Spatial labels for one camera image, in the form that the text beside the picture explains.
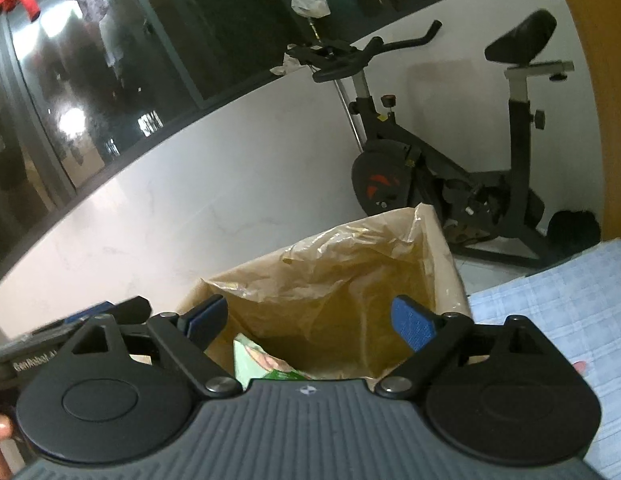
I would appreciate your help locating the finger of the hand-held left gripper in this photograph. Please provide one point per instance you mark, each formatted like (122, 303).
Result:
(135, 309)
(93, 311)

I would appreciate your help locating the black exercise bike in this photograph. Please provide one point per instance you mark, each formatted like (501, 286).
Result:
(390, 135)

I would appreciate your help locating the white crumpled cloth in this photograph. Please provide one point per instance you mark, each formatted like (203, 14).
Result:
(289, 64)

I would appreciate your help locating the brown cardboard box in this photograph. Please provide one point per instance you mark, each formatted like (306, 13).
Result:
(191, 305)

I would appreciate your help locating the yellow wooden door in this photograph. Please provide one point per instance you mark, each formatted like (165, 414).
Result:
(605, 110)

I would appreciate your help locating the black bag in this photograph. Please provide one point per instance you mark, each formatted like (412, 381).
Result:
(573, 232)

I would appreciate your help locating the dark glass window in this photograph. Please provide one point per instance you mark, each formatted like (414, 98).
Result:
(240, 35)

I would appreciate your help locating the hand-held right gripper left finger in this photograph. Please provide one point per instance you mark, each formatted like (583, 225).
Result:
(209, 319)

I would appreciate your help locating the white plastic bag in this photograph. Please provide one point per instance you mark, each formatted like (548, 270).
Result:
(310, 4)

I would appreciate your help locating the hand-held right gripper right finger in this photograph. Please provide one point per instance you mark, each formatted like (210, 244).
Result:
(414, 324)

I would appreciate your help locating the green snack packet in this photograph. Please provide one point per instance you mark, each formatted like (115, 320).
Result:
(255, 360)

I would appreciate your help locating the clear plastic liner bag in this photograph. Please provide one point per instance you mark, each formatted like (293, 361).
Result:
(330, 300)

